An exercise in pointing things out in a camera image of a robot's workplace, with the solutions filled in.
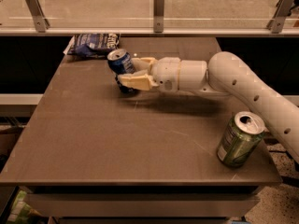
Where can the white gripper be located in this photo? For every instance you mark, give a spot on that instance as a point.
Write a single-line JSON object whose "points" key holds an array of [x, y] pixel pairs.
{"points": [[167, 73]]}

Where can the blue pepsi can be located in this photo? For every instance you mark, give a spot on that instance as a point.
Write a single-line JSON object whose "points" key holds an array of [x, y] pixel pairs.
{"points": [[119, 61]]}

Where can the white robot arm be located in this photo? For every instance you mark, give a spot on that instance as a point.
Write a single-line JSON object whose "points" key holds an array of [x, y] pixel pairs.
{"points": [[224, 74]]}

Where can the green soda can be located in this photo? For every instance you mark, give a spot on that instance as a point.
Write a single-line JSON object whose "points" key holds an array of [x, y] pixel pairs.
{"points": [[242, 135]]}

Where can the blue chip bag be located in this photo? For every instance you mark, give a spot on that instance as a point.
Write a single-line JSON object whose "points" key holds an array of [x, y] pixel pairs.
{"points": [[92, 45]]}

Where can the glass barrier panel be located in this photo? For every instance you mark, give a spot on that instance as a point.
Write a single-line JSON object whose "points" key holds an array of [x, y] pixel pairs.
{"points": [[129, 14]]}

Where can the grey table drawer front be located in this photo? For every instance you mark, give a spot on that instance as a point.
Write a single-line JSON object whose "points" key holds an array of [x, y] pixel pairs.
{"points": [[142, 205]]}

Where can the middle metal rail bracket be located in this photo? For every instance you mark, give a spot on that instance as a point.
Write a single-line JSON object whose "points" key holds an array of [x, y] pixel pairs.
{"points": [[158, 16]]}

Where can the metal rail bracket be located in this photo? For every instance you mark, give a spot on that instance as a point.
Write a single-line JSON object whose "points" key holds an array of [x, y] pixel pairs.
{"points": [[41, 23], [276, 24], [158, 16]]}

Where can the left metal rail bracket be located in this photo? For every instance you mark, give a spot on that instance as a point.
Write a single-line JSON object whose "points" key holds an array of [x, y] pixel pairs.
{"points": [[41, 23]]}

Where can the right metal rail bracket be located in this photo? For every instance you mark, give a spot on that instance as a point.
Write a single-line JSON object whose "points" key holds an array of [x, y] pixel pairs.
{"points": [[276, 24]]}

